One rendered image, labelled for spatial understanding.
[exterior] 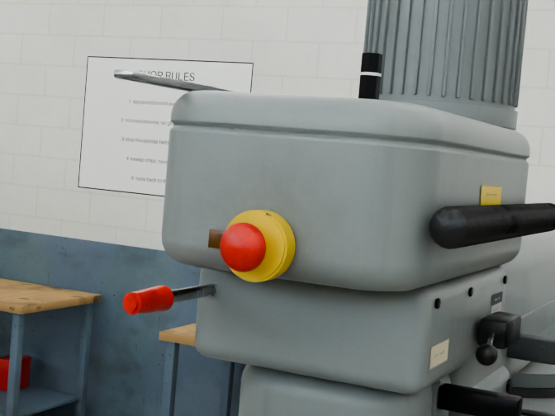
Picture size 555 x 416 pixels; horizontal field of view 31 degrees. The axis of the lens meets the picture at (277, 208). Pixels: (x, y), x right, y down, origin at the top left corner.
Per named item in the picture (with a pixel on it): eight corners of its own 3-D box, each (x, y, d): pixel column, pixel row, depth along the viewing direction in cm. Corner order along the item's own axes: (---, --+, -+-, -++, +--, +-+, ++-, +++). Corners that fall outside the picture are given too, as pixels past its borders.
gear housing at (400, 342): (422, 401, 88) (433, 290, 87) (186, 356, 98) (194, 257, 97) (505, 348, 118) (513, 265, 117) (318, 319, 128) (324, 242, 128)
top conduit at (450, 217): (467, 252, 79) (471, 208, 79) (417, 245, 81) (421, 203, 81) (562, 232, 120) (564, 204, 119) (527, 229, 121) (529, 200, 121)
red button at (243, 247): (256, 276, 78) (260, 225, 78) (212, 269, 80) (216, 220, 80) (274, 272, 81) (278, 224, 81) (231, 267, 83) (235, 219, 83)
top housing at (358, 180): (408, 301, 78) (426, 100, 77) (132, 261, 89) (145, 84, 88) (526, 263, 121) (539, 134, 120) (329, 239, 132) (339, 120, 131)
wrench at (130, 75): (142, 79, 81) (143, 69, 81) (102, 77, 83) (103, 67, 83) (269, 104, 103) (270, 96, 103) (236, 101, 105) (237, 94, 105)
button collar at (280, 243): (282, 286, 81) (289, 214, 80) (218, 277, 83) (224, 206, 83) (292, 285, 82) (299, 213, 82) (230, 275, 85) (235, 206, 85)
